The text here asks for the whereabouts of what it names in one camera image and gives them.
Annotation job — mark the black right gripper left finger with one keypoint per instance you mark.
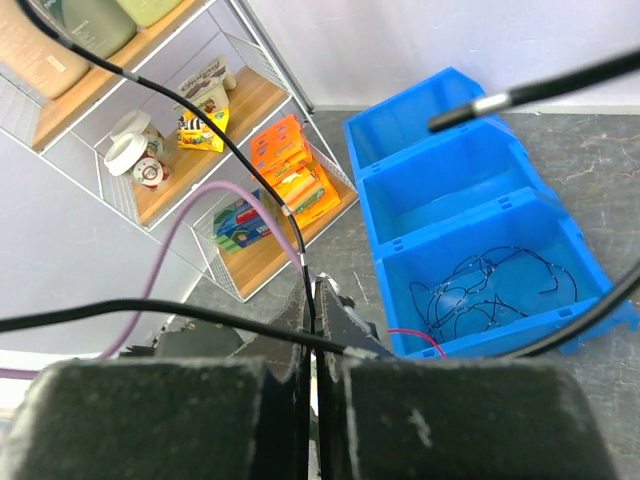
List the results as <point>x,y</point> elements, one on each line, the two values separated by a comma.
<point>244,416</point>

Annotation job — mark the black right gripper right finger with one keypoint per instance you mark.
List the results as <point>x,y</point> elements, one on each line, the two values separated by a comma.
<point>382,417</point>

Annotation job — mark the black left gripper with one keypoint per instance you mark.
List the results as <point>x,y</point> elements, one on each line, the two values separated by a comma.
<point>187,337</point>

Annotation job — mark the blue green sponge pack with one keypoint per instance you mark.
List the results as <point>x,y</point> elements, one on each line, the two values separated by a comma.
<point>237,226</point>

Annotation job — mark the blue plastic bin near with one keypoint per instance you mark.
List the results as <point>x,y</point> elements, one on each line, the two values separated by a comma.
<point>497,278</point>

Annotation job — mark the blue plastic bin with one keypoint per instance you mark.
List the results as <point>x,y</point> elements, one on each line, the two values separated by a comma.
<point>444,177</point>
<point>497,278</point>
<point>401,121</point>

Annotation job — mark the white paper cup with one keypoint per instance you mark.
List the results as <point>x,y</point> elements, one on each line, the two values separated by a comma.
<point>139,122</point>
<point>132,156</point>

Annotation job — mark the yellow candy bag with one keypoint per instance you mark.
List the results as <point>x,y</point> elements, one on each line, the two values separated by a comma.
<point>193,133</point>

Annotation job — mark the orange snack box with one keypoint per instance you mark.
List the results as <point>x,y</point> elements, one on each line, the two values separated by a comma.
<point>283,156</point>

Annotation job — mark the white yogurt cup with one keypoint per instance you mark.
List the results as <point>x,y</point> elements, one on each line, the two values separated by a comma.
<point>208,89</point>

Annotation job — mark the blue plastic bin middle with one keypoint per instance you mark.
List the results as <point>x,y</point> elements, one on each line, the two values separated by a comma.
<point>444,177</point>

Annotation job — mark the blue plastic bin far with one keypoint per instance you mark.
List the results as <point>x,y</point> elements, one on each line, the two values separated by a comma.
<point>401,121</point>

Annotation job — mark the grey green pump bottle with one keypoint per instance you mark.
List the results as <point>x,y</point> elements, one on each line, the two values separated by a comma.
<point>102,27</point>

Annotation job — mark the beige pump bottle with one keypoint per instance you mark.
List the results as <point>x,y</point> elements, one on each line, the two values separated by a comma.
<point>39,61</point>

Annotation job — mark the light green pump bottle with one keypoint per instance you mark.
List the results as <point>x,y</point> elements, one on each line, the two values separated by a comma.
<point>146,13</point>

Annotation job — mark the white wire shelf rack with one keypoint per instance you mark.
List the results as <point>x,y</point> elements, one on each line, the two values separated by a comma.
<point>70,136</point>

